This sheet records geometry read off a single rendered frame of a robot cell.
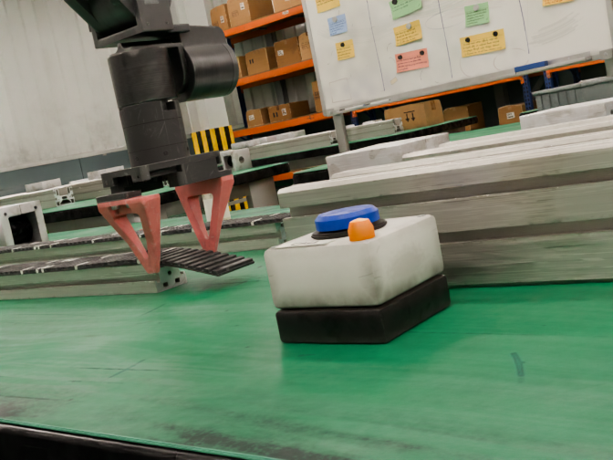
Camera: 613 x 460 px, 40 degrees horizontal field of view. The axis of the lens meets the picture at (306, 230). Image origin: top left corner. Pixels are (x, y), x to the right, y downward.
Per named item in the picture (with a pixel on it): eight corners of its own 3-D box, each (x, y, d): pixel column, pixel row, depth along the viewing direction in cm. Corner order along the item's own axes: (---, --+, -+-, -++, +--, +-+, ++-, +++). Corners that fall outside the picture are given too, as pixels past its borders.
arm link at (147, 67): (92, 50, 78) (126, 36, 74) (151, 45, 83) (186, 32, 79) (109, 123, 79) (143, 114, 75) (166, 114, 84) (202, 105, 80)
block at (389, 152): (328, 253, 85) (310, 161, 83) (392, 227, 94) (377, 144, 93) (404, 247, 79) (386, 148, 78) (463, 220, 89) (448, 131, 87)
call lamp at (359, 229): (344, 242, 47) (340, 221, 47) (358, 236, 49) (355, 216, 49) (366, 240, 47) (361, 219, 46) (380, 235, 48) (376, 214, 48)
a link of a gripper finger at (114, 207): (215, 258, 80) (194, 161, 79) (160, 277, 74) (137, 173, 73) (167, 262, 84) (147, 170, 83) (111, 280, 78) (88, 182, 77)
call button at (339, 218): (306, 250, 52) (300, 218, 51) (343, 235, 55) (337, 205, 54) (359, 245, 49) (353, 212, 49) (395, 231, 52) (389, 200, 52)
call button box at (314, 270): (279, 344, 52) (259, 245, 51) (364, 300, 59) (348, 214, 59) (387, 345, 47) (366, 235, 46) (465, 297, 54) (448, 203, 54)
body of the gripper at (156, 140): (225, 168, 82) (209, 92, 81) (148, 186, 74) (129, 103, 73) (180, 175, 86) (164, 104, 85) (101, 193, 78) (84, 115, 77)
